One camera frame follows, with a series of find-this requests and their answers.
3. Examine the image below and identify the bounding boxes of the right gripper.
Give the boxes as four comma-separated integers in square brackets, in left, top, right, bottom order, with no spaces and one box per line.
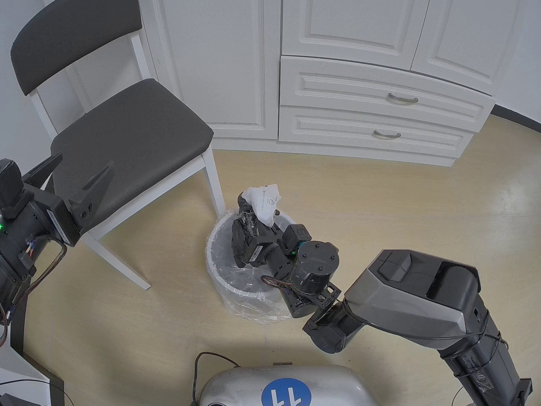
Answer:
[231,191,297,278]

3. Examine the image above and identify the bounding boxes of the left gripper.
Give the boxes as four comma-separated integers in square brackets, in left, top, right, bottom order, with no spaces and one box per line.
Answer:
[0,153,115,256]

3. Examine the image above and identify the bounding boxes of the white paper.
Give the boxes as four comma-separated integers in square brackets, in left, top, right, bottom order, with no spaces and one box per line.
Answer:
[245,183,282,227]

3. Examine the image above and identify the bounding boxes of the clear plastic bag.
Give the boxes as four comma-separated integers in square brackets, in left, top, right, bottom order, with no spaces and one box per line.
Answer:
[205,212,296,325]

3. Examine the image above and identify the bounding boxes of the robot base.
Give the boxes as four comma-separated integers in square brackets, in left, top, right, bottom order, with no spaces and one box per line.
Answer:
[198,362,383,406]

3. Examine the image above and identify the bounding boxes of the white trash bin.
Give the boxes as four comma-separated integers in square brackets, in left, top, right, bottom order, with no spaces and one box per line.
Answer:
[206,213,296,320]

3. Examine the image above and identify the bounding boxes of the white chair grey cushions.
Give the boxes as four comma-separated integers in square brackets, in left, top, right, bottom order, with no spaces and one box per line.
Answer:
[10,0,227,291]

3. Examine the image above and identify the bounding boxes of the white wardrobe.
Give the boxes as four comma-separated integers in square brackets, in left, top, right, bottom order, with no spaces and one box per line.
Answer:
[39,0,525,168]

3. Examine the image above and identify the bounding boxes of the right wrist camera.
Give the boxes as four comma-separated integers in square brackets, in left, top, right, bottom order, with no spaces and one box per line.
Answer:
[281,222,312,255]

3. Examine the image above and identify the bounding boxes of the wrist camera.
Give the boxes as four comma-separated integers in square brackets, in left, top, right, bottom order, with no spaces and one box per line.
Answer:
[0,158,24,221]
[281,222,312,255]

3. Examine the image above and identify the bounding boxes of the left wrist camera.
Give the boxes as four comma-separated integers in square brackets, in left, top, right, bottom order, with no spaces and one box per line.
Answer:
[0,158,24,221]

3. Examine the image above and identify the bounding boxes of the black cable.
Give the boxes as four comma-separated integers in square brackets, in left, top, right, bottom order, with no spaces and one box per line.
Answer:
[192,352,241,406]

